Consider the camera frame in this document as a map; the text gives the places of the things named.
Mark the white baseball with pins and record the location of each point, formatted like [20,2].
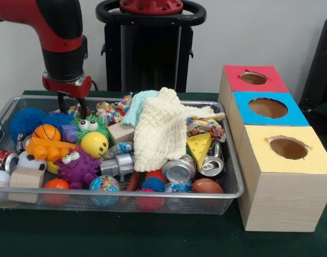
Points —
[0,178]

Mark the black upright panel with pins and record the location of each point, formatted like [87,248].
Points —
[321,67]

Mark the wooden box with three holes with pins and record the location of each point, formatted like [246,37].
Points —
[281,198]

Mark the yellow cheese wedge toy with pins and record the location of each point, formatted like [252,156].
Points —
[199,150]

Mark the purple spiky monster toy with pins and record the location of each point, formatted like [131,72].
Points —
[77,168]

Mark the globe print ball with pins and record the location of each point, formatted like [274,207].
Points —
[104,184]

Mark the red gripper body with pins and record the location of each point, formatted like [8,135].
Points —
[69,88]

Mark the brown toy football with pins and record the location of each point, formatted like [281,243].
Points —
[207,186]

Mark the silver mesh bin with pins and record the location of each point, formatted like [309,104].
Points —
[206,206]

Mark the crushed silver can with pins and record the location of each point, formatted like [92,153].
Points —
[178,171]

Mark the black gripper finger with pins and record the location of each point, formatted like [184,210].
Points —
[82,109]
[62,104]

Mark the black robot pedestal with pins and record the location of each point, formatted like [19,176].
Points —
[150,53]

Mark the orange toy building brick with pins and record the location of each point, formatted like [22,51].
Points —
[45,150]

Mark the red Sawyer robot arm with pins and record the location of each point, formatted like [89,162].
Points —
[59,26]

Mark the cream waffle cloth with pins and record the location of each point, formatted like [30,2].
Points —
[158,134]

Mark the green fuzzy monster toy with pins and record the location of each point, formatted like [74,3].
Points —
[101,129]

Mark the light blue waffle cloth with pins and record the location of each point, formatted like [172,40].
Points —
[131,112]

